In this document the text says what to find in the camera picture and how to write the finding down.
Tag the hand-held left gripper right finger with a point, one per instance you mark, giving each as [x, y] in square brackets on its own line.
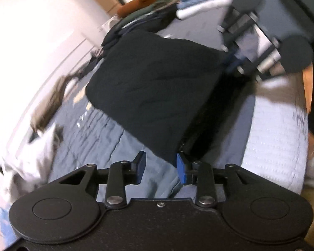
[182, 168]

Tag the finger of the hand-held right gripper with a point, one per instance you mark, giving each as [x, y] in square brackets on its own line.
[261, 66]
[231, 22]

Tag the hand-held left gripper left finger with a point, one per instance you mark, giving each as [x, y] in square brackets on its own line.
[140, 167]

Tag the black garment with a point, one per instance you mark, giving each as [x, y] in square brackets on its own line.
[151, 83]

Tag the white folded garment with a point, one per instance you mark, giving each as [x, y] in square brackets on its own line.
[198, 9]

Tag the brown wooden furniture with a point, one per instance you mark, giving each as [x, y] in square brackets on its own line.
[307, 89]

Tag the grey printed quilt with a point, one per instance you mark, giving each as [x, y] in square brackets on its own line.
[94, 141]

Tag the pale ribbed blanket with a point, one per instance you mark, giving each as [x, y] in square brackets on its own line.
[277, 141]

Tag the green folded garment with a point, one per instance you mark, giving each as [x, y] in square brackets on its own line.
[157, 5]

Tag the dark navy folded garment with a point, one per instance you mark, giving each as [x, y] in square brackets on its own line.
[136, 28]

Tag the brown folded garment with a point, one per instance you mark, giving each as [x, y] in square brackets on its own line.
[137, 2]

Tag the white crumpled cloth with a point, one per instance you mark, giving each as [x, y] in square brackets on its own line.
[31, 167]

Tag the khaki crumpled cloth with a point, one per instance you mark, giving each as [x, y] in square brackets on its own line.
[51, 104]

